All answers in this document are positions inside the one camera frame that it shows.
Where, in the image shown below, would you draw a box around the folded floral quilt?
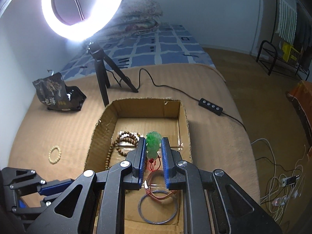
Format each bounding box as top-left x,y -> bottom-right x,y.
107,0 -> 163,38

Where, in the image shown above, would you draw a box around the black metal clothes rack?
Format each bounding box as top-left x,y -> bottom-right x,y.
256,0 -> 312,76

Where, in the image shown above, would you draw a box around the cream bead bracelet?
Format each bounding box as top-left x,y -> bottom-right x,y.
48,146 -> 61,164

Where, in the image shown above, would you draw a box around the green jade pendant red cord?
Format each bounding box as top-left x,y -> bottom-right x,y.
145,132 -> 162,173

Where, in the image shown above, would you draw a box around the striped towel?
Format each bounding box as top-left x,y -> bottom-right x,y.
278,0 -> 298,43

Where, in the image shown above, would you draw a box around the brown strap wristwatch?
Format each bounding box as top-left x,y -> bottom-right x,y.
143,171 -> 177,201

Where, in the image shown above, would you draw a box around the power strip with cables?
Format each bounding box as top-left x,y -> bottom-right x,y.
251,138 -> 310,225

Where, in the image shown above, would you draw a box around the white power strip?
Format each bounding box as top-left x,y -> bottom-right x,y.
280,175 -> 301,187

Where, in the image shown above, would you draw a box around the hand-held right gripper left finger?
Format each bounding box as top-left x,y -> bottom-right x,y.
26,136 -> 148,234

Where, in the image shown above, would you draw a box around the black tripod stand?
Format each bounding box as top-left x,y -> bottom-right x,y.
86,41 -> 139,108

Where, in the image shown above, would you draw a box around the tan ribbed blanket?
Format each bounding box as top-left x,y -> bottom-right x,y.
7,63 -> 260,234

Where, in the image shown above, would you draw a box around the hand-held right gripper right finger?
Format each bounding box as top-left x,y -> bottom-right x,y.
161,136 -> 281,234

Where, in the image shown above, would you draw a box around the cardboard box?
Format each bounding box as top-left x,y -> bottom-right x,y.
84,99 -> 193,234

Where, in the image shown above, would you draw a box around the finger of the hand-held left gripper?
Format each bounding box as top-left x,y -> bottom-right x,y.
11,195 -> 55,222
1,167 -> 75,197

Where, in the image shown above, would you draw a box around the dark hanging clothes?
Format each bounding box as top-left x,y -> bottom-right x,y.
294,2 -> 312,54

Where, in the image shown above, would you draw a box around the yellow box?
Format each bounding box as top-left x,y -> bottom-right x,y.
281,41 -> 301,65

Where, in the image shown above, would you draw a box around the wooden bead necklace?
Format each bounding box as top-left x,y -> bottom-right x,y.
105,131 -> 142,171

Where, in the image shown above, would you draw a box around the thin round bangle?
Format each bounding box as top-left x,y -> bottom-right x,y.
138,189 -> 179,225

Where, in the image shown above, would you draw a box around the black cable with inline controller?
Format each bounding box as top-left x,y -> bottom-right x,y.
107,68 -> 246,129

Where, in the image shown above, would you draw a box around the blue checked bed sheet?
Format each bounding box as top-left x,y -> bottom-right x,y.
60,23 -> 216,81

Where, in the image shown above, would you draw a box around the dark printed snack bag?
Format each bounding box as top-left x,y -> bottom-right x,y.
32,72 -> 87,113

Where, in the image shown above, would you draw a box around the white ring light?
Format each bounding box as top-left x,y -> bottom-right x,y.
41,0 -> 128,42

